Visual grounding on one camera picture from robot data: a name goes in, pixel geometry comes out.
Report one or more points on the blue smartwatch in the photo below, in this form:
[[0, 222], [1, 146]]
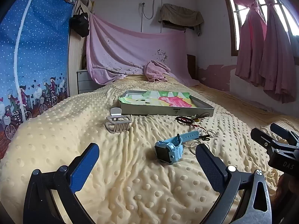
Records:
[[169, 148]]

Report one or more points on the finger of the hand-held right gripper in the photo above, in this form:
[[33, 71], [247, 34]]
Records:
[[283, 133], [264, 141]]

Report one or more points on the grey shallow tray box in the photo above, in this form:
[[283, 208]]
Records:
[[163, 110]]

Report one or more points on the blue dotted printed curtain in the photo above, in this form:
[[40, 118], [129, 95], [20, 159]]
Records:
[[42, 39]]

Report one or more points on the brown wall board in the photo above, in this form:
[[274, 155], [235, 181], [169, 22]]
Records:
[[191, 66]]

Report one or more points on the pink hanging sheet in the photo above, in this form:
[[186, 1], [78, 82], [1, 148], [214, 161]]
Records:
[[121, 49]]

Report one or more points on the silver hoop rings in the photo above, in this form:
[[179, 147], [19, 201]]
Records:
[[211, 133]]

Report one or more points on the pink towel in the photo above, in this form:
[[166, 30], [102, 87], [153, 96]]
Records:
[[156, 71]]

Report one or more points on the white drawer cabinet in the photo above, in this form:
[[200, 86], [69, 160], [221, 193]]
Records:
[[86, 81]]

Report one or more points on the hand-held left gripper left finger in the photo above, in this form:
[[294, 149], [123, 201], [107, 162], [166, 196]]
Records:
[[85, 165]]

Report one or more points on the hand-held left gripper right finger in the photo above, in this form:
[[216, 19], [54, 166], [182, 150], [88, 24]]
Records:
[[208, 163]]

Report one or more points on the light wooden wardrobe panel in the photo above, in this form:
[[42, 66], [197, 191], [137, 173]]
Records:
[[75, 58]]

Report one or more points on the black bag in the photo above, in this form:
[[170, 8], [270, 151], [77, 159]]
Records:
[[80, 23]]

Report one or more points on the beige hair claw clip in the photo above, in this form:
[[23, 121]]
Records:
[[118, 122]]

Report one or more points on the small black clip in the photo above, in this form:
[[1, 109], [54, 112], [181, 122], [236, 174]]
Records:
[[204, 138]]

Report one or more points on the olive hanging cloth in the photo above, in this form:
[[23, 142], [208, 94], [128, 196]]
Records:
[[179, 15]]

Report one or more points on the window with brown frame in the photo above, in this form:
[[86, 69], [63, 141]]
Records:
[[234, 28]]

